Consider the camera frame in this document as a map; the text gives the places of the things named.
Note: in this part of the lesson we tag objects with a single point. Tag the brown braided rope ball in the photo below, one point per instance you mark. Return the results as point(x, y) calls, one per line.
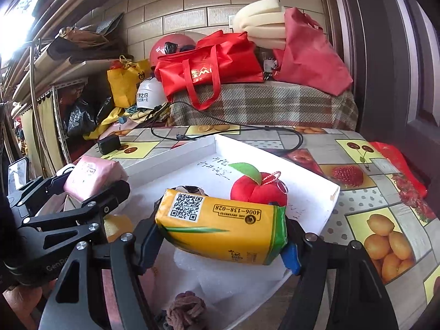
point(187, 311)

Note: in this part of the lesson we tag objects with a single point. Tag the smartphone with chat screen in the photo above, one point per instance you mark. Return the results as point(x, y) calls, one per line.
point(17, 174)

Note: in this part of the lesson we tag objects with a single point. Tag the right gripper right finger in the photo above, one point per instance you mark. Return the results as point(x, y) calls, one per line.
point(293, 252)

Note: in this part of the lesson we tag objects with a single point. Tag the red helmet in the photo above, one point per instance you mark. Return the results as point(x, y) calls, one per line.
point(170, 44)

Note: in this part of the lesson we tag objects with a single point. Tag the black plastic bag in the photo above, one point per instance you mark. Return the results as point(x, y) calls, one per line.
point(83, 117)

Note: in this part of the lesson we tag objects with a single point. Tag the red plastic bag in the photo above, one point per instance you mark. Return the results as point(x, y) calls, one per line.
point(398, 160)

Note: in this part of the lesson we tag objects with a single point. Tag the black power adapter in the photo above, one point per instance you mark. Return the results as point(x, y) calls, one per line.
point(109, 144)

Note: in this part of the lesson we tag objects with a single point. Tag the yellow tissue pack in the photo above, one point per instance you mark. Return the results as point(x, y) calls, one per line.
point(226, 230)

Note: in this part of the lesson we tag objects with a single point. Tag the red plush apple toy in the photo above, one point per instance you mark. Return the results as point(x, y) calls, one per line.
point(258, 187)

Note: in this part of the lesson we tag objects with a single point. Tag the yellow shopping bag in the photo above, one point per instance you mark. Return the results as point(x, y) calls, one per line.
point(124, 77)

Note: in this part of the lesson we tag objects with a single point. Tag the white cardboard box lid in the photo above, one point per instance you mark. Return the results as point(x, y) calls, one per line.
point(232, 291)

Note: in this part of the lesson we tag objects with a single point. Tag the white helmet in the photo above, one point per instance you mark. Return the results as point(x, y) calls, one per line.
point(150, 94)

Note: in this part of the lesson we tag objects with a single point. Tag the leopard print fabric scrunchie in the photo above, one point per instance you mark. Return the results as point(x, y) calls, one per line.
point(190, 190)

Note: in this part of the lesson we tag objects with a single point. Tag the pink tissue pack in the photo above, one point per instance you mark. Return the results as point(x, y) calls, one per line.
point(92, 175)

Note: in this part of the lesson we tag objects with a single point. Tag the dark red cloth bag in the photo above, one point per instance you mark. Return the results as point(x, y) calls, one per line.
point(308, 58)

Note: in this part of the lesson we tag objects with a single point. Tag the cream foam roll stack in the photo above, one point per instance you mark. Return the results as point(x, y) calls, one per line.
point(263, 22)

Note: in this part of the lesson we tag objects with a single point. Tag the large yellow sponge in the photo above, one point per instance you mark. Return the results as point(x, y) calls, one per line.
point(116, 225)

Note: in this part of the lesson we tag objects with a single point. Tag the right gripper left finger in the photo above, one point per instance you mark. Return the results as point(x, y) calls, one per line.
point(148, 240)

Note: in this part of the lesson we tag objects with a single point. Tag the plaid blanket covered bench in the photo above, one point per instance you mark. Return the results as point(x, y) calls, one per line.
point(270, 103)

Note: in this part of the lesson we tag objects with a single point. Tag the red gift bag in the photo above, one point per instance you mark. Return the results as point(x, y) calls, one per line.
point(218, 59)

